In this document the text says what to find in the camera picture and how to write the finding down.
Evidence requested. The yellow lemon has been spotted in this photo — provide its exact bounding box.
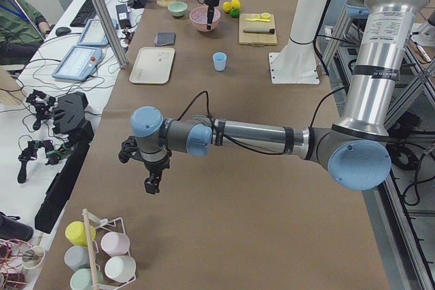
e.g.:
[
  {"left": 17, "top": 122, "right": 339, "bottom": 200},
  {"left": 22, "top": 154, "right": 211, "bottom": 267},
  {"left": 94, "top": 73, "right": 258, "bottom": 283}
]
[
  {"left": 222, "top": 2, "right": 232, "bottom": 13},
  {"left": 230, "top": 0, "right": 241, "bottom": 10}
]

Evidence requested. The cream rabbit tray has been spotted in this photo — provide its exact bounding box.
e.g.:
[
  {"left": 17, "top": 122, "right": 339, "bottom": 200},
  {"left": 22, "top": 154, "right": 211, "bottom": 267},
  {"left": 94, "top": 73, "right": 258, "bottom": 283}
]
[{"left": 129, "top": 47, "right": 175, "bottom": 85}]

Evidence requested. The lower yellow lemon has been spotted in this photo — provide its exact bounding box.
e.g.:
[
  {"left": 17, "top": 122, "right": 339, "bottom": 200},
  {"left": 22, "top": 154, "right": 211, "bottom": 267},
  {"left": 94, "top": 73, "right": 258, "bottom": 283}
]
[{"left": 230, "top": 0, "right": 241, "bottom": 10}]

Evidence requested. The yellow plastic knife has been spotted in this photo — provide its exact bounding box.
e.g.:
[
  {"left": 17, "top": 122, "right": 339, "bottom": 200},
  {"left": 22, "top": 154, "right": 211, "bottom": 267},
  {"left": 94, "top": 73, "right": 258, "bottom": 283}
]
[{"left": 244, "top": 18, "right": 271, "bottom": 22}]

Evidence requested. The paper cup with whisk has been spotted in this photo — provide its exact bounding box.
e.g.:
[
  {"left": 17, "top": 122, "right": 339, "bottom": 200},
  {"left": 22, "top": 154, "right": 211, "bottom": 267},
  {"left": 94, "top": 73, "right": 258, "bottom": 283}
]
[{"left": 22, "top": 246, "right": 46, "bottom": 270}]

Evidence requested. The pink bowl of ice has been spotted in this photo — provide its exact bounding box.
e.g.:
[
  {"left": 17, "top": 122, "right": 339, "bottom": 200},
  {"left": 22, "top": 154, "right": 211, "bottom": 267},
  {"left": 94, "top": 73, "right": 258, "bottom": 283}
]
[{"left": 189, "top": 6, "right": 221, "bottom": 32}]

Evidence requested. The steel muddler black tip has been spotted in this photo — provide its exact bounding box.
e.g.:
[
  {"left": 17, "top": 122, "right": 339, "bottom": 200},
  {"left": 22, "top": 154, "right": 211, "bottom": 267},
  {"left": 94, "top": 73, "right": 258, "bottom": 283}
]
[{"left": 243, "top": 28, "right": 275, "bottom": 35}]

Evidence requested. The black keyboard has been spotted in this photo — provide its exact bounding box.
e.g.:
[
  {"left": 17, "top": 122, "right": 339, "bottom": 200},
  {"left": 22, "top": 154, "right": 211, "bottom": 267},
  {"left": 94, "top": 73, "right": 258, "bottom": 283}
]
[{"left": 69, "top": 0, "right": 97, "bottom": 28}]

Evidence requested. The white wire cup rack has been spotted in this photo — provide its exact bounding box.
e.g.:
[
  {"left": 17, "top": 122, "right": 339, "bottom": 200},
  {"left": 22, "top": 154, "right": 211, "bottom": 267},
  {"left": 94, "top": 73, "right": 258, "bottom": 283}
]
[{"left": 82, "top": 209, "right": 137, "bottom": 289}]

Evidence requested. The wooden cutting board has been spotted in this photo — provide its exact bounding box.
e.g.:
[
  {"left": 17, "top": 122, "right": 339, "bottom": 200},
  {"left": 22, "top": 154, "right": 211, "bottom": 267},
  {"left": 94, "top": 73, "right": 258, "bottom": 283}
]
[{"left": 239, "top": 12, "right": 278, "bottom": 46}]

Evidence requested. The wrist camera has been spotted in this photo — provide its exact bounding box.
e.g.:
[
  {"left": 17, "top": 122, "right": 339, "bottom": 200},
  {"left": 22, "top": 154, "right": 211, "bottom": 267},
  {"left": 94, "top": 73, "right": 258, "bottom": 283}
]
[{"left": 118, "top": 136, "right": 142, "bottom": 164}]

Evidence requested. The lemon half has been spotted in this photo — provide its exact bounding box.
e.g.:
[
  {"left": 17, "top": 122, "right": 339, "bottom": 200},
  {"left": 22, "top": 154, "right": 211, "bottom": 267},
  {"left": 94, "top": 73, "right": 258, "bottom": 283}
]
[{"left": 261, "top": 12, "right": 271, "bottom": 19}]

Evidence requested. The pink cup in rack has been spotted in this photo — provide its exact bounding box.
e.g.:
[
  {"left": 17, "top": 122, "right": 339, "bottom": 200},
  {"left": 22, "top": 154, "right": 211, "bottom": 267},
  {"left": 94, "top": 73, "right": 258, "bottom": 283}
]
[{"left": 101, "top": 232, "right": 131, "bottom": 257}]

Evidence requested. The light blue cup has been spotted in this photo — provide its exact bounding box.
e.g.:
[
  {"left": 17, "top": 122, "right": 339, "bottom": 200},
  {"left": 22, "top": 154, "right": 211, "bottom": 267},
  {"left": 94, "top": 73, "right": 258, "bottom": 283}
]
[{"left": 212, "top": 52, "right": 227, "bottom": 72}]

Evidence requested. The grey cup in rack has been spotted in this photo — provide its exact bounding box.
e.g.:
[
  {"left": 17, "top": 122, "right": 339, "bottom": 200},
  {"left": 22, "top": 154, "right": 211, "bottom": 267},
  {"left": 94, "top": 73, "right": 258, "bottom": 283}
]
[{"left": 64, "top": 246, "right": 90, "bottom": 272}]

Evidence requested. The teach pendant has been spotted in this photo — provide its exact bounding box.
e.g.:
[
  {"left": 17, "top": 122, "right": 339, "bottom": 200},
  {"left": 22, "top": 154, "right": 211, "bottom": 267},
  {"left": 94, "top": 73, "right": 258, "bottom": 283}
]
[
  {"left": 52, "top": 46, "right": 103, "bottom": 81},
  {"left": 77, "top": 18, "right": 109, "bottom": 48}
]

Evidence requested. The wooden rack handle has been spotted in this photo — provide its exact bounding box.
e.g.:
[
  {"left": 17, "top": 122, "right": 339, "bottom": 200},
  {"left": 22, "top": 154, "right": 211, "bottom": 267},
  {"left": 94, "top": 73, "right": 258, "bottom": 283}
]
[{"left": 82, "top": 209, "right": 101, "bottom": 290}]

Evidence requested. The aluminium frame post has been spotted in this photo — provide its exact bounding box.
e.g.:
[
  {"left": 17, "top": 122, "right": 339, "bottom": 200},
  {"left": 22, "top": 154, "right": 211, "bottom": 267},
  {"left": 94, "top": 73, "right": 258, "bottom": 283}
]
[{"left": 92, "top": 0, "right": 127, "bottom": 69}]

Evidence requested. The white cup in rack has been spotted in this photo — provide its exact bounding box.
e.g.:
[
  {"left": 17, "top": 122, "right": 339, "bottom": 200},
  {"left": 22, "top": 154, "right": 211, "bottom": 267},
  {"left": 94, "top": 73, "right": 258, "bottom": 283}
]
[{"left": 105, "top": 255, "right": 136, "bottom": 283}]

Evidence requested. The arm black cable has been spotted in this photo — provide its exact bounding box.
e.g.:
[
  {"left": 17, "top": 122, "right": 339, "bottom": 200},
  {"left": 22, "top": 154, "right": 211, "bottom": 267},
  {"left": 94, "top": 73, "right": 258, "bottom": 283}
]
[{"left": 176, "top": 86, "right": 347, "bottom": 156}]

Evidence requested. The far teach pendant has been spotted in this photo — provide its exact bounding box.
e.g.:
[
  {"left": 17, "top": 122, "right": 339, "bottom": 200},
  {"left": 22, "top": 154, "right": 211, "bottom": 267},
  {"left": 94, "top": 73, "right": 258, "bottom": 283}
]
[{"left": 77, "top": 18, "right": 109, "bottom": 48}]

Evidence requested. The green lime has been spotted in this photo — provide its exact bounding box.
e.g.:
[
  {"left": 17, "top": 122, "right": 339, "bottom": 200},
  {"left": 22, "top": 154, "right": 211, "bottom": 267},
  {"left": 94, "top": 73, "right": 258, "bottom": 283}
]
[{"left": 229, "top": 8, "right": 240, "bottom": 18}]

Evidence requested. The green cup in rack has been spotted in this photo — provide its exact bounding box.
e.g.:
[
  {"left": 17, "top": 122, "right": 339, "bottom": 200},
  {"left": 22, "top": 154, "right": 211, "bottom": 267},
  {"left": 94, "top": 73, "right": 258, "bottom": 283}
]
[{"left": 69, "top": 268, "right": 93, "bottom": 290}]

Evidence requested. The black long box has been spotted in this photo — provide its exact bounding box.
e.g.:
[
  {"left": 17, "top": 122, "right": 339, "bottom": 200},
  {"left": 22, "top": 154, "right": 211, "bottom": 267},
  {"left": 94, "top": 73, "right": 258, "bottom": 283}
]
[{"left": 34, "top": 141, "right": 90, "bottom": 234}]

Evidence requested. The near teach pendant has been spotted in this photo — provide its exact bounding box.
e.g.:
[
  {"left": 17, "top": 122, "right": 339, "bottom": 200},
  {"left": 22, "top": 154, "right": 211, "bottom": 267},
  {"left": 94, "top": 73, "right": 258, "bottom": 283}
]
[{"left": 52, "top": 46, "right": 103, "bottom": 81}]

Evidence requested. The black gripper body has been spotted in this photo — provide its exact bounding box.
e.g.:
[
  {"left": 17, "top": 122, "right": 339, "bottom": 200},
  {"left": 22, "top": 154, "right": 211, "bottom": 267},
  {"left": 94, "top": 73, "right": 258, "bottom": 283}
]
[
  {"left": 205, "top": 0, "right": 220, "bottom": 7},
  {"left": 139, "top": 152, "right": 170, "bottom": 174}
]

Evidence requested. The black gripper part on desk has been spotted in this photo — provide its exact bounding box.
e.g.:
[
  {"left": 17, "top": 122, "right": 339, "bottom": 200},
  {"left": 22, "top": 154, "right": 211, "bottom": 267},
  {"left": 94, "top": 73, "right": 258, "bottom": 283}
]
[{"left": 52, "top": 92, "right": 94, "bottom": 143}]

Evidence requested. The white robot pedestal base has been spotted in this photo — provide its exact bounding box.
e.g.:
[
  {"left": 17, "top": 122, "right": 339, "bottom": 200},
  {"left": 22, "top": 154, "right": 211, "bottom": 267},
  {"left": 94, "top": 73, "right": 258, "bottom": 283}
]
[{"left": 269, "top": 0, "right": 327, "bottom": 84}]

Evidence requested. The green bowl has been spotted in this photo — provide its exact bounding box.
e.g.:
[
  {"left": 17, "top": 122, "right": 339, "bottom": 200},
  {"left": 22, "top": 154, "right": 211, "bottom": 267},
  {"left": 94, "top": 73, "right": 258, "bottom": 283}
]
[{"left": 167, "top": 1, "right": 188, "bottom": 18}]

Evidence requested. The yellow cup in rack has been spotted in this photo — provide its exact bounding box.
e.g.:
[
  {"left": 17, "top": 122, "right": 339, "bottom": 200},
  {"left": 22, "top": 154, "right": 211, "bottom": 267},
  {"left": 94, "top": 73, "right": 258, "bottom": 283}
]
[{"left": 65, "top": 221, "right": 87, "bottom": 247}]

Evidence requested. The upper yellow lemon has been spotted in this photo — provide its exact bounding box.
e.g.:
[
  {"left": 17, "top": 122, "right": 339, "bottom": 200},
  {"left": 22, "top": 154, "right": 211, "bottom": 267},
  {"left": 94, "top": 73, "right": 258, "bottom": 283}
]
[{"left": 222, "top": 2, "right": 232, "bottom": 13}]

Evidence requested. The grey folded cloth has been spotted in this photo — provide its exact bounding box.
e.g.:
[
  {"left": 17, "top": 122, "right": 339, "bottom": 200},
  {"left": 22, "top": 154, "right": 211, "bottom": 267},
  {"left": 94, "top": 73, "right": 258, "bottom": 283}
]
[{"left": 154, "top": 32, "right": 176, "bottom": 46}]

